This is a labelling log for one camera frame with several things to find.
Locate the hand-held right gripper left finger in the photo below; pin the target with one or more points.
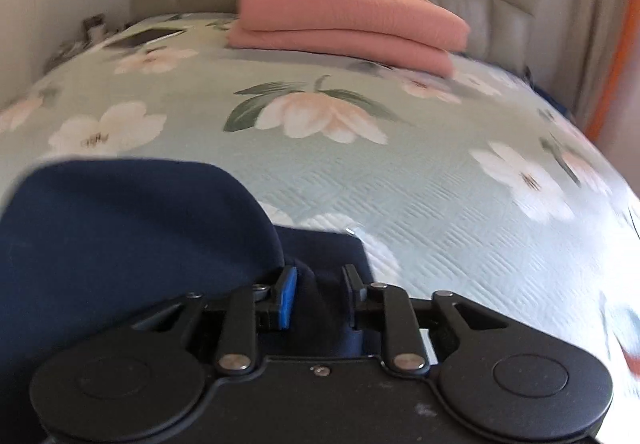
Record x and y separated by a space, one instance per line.
286 299

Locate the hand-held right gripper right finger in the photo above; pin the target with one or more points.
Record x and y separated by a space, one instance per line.
355 294

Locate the navy blue hooded jacket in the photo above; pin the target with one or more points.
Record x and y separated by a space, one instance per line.
125 244

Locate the green floral bedspread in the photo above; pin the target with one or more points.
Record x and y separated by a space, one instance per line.
425 204

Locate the folded pink blanket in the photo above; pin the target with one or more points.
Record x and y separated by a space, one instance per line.
345 18

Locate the dark tablet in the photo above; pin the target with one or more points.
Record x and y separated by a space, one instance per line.
147 37

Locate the grey nightstand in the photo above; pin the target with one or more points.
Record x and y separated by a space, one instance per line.
75 51

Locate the beige curtain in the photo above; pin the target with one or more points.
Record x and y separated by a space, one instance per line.
595 23

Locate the white wardrobe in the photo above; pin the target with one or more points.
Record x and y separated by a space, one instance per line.
20 13

